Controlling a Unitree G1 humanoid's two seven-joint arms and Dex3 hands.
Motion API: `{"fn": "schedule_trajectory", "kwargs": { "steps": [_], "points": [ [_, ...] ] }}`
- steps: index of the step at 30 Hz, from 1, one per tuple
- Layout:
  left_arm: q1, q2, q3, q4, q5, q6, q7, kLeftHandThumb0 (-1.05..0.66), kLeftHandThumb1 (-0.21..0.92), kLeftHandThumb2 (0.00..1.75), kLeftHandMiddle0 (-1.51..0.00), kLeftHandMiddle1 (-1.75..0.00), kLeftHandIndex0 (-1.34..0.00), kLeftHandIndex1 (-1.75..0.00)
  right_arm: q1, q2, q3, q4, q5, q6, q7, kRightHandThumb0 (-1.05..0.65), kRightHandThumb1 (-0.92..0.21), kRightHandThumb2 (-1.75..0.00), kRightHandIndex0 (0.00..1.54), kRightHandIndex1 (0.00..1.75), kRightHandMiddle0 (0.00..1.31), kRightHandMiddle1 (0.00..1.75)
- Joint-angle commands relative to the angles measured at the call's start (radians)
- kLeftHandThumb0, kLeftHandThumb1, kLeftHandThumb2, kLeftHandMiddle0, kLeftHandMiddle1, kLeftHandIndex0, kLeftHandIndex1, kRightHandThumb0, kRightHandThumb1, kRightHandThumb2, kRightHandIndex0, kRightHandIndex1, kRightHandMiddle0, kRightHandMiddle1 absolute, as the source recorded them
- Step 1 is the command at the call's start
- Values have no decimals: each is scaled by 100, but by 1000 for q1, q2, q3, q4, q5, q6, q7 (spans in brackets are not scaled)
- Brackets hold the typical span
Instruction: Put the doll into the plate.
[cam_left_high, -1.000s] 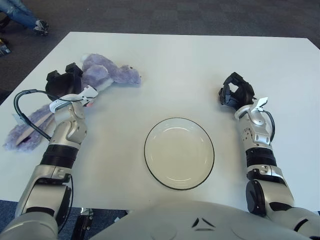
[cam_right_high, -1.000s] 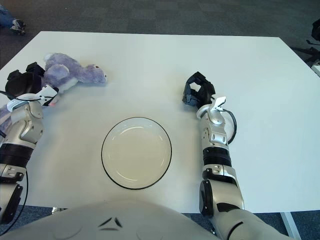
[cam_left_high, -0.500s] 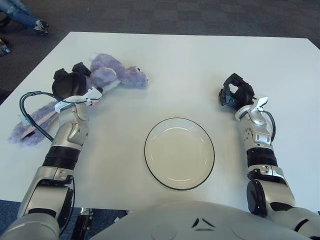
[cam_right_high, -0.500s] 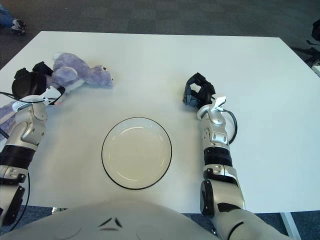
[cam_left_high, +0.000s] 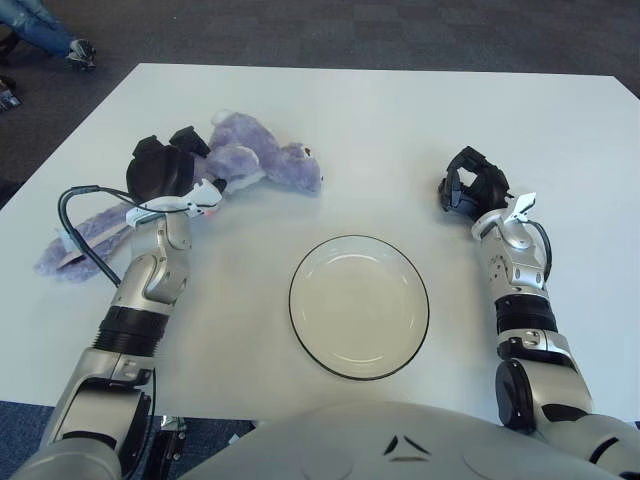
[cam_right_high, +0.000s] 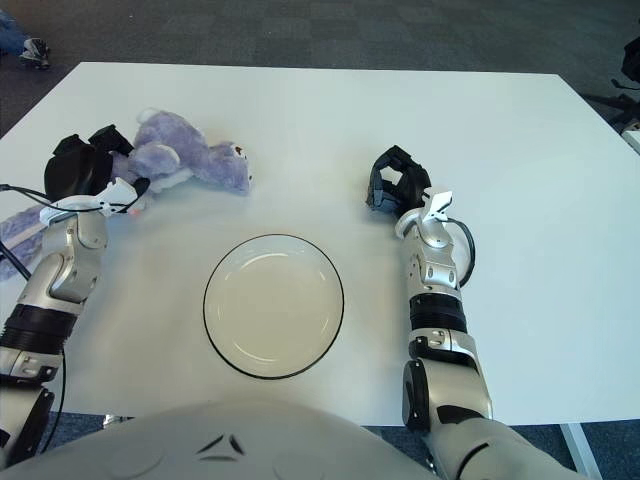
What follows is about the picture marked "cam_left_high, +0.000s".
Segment white plate with black rim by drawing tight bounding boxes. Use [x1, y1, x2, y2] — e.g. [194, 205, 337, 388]
[288, 234, 430, 384]

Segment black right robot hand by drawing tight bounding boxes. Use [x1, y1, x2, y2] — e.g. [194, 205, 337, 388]
[437, 146, 537, 224]

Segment purple plush rabbit doll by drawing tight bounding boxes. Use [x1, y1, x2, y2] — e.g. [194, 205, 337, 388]
[33, 110, 326, 285]

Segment person's leg in jeans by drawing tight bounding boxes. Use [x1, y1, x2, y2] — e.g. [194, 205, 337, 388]
[0, 0, 76, 59]

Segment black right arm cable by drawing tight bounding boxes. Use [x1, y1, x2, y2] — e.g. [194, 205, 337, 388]
[529, 222, 554, 281]

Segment grey robot torso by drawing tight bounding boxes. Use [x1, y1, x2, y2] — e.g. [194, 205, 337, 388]
[179, 399, 636, 480]

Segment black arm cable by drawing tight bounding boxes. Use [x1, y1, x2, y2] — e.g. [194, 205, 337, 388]
[529, 222, 554, 281]
[57, 185, 136, 286]

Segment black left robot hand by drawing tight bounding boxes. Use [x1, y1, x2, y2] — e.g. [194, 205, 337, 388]
[124, 127, 229, 217]

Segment grey sneaker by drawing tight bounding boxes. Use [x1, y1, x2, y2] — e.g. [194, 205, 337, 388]
[65, 39, 97, 71]

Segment black frame under table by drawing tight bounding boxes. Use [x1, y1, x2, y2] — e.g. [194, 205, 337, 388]
[144, 414, 189, 480]

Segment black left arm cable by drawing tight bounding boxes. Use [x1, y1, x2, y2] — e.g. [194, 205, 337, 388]
[57, 185, 136, 286]

